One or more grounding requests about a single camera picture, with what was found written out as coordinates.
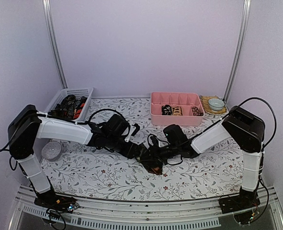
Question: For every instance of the dark red rolled tie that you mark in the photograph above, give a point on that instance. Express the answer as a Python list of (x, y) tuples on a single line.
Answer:
[(196, 111)]

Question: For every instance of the yellow patterned rolled tie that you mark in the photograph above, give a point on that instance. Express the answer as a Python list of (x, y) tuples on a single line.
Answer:
[(177, 111)]

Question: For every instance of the front aluminium rail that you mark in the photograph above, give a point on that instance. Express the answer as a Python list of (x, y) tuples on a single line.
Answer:
[(100, 214)]

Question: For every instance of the right aluminium frame post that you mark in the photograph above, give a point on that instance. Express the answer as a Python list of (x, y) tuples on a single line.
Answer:
[(241, 37)]

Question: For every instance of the light blue ceramic bowl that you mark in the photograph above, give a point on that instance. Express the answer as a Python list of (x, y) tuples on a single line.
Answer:
[(216, 104)]

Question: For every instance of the pile of dark ties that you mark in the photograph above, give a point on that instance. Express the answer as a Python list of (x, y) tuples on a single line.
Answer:
[(69, 108)]

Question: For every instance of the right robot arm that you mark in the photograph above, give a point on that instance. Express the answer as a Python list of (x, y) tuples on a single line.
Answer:
[(245, 128)]

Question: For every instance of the grey speckled bowl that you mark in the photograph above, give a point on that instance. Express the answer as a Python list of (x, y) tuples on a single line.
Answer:
[(51, 151)]

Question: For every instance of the pink divided organizer box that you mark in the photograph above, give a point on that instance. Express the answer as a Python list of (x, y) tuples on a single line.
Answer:
[(184, 109)]

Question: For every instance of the black white rolled tie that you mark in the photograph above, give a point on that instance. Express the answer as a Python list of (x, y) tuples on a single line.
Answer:
[(166, 110)]

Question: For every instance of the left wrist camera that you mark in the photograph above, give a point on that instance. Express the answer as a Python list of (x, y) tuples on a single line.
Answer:
[(133, 131)]

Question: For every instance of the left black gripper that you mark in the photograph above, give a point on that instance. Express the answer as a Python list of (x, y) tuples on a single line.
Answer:
[(129, 152)]

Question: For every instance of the left aluminium frame post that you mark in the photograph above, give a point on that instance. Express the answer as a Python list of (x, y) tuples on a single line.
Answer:
[(53, 42)]

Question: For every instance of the brown green patterned tie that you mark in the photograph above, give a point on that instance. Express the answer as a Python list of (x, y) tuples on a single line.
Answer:
[(151, 165)]

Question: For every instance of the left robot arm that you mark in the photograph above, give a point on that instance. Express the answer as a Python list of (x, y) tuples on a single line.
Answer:
[(31, 125)]

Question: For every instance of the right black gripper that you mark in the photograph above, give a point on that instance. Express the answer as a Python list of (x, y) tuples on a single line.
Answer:
[(155, 153)]

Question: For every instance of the white plastic mesh basket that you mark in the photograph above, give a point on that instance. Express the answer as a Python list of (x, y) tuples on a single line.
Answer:
[(87, 92)]

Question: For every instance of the aluminium frame post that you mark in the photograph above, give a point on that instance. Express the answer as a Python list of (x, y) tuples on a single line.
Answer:
[(241, 37), (53, 42)]

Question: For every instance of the floral patterned table mat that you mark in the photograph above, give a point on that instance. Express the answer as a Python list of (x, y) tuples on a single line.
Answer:
[(86, 171)]

